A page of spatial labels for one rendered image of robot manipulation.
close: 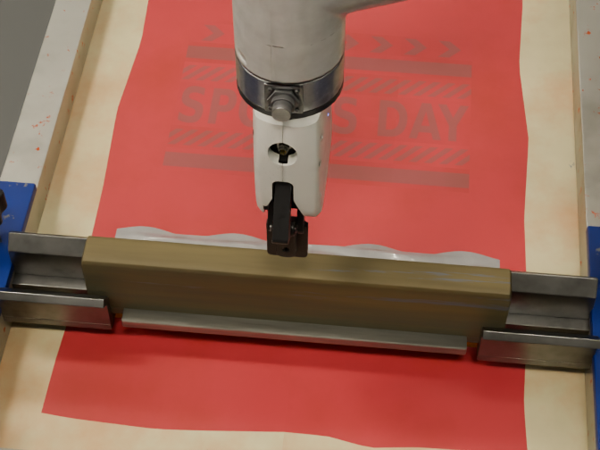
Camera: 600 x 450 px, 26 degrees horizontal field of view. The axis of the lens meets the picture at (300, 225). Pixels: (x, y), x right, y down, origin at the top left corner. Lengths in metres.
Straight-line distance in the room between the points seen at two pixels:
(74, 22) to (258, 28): 0.57
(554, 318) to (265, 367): 0.25
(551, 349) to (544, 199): 0.21
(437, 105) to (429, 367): 0.31
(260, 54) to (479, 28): 0.60
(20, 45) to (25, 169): 1.58
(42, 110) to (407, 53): 0.39
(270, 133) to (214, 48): 0.51
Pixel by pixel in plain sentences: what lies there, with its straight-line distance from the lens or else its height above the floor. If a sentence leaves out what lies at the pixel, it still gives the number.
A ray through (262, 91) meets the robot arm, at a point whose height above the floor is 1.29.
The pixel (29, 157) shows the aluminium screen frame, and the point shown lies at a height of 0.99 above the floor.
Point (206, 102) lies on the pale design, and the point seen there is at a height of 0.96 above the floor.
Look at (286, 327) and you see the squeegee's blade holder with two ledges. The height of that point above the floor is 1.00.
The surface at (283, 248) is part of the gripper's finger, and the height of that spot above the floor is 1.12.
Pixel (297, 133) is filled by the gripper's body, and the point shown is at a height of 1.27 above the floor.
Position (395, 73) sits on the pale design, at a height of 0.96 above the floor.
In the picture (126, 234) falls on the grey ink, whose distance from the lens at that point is 1.23.
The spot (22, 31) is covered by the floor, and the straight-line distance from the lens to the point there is 2.85.
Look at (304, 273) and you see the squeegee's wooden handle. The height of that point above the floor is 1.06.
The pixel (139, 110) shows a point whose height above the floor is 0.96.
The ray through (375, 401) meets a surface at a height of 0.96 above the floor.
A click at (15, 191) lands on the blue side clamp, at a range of 1.22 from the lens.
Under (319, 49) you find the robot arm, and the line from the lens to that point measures 0.85.
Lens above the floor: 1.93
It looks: 52 degrees down
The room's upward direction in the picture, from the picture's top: straight up
